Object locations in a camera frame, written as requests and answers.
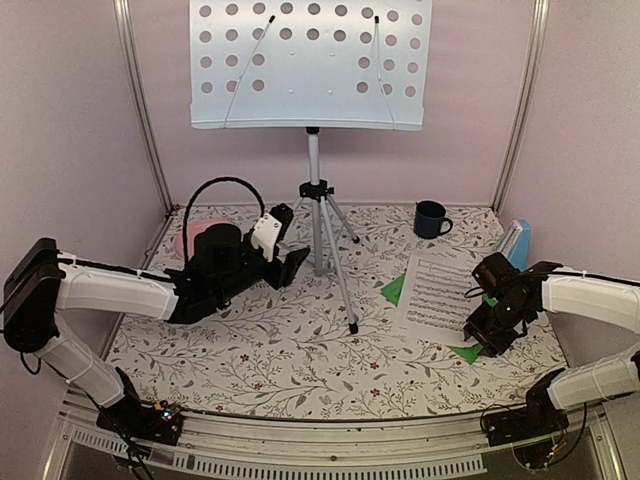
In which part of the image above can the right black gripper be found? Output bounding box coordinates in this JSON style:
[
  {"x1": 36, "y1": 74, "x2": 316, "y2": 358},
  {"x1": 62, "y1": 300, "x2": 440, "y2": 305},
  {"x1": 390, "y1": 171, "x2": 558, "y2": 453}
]
[{"x1": 464, "y1": 298, "x2": 530, "y2": 357}]

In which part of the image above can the green paper sheet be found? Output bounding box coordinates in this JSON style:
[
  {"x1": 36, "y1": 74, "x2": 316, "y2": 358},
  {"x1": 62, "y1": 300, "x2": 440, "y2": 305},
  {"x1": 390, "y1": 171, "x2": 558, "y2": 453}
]
[{"x1": 381, "y1": 274, "x2": 483, "y2": 365}]

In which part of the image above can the white sheet music page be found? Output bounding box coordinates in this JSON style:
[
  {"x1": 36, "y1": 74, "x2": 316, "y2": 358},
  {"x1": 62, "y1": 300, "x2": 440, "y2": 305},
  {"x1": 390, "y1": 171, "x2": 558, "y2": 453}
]
[{"x1": 392, "y1": 251, "x2": 482, "y2": 348}]

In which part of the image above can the light blue music stand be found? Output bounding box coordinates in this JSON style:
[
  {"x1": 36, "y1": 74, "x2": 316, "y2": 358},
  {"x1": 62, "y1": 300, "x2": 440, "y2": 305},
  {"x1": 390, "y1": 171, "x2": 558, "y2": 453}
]
[{"x1": 187, "y1": 0, "x2": 434, "y2": 335}]

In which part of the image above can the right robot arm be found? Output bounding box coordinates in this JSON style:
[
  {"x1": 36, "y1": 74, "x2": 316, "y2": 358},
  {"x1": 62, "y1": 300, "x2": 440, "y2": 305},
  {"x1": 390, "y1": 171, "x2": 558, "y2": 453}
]
[{"x1": 463, "y1": 252, "x2": 639, "y2": 438}]

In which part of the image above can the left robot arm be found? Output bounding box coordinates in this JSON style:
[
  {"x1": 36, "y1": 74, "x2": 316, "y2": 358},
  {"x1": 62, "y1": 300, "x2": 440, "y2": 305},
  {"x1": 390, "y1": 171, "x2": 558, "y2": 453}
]
[{"x1": 1, "y1": 217, "x2": 310, "y2": 434}]

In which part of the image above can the blue metronome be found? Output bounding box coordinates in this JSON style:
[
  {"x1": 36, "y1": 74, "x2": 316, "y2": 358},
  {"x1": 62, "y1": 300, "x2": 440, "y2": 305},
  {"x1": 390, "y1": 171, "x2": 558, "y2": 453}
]
[{"x1": 492, "y1": 220, "x2": 531, "y2": 271}]

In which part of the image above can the dark blue mug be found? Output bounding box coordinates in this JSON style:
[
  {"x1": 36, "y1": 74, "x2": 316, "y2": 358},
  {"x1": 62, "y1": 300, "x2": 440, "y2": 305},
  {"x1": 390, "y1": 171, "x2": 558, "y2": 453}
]
[{"x1": 413, "y1": 200, "x2": 453, "y2": 239}]

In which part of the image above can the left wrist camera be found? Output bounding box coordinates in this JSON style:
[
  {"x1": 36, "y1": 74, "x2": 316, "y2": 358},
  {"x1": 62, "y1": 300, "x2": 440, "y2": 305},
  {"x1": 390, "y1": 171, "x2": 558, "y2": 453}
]
[{"x1": 250, "y1": 203, "x2": 294, "y2": 262}]

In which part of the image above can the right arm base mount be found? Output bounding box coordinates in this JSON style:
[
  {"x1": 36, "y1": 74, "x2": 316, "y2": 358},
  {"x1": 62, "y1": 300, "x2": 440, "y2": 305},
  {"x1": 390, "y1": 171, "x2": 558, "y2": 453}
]
[{"x1": 480, "y1": 404, "x2": 569, "y2": 471}]

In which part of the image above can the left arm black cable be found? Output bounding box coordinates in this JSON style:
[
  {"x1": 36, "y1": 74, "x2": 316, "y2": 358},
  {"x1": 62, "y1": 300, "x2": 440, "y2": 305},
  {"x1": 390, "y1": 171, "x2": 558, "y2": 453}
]
[{"x1": 182, "y1": 177, "x2": 266, "y2": 261}]

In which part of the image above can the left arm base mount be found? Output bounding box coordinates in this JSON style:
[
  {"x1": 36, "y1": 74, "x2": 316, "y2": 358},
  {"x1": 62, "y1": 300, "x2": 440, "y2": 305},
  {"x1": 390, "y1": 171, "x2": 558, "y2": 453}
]
[{"x1": 96, "y1": 398, "x2": 184, "y2": 446}]

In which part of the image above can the front aluminium rail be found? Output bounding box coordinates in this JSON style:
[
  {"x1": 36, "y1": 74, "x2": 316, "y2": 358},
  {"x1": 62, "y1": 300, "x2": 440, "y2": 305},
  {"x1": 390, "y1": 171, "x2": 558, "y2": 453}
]
[{"x1": 43, "y1": 391, "x2": 631, "y2": 479}]

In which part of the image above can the left aluminium frame post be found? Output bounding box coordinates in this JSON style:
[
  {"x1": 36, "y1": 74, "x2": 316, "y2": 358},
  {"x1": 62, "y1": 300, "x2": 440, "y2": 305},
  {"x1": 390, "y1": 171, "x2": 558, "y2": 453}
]
[{"x1": 113, "y1": 0, "x2": 174, "y2": 216}]

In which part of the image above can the aluminium frame post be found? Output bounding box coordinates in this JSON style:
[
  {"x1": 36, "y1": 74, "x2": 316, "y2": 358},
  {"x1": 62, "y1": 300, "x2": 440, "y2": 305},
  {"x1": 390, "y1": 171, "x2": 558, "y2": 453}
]
[
  {"x1": 491, "y1": 0, "x2": 550, "y2": 215},
  {"x1": 113, "y1": 0, "x2": 174, "y2": 216}
]

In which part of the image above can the right aluminium frame post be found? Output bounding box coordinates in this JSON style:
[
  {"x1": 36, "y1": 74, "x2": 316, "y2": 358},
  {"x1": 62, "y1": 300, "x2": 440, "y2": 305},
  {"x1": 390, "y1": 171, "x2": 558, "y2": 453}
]
[{"x1": 491, "y1": 0, "x2": 550, "y2": 215}]

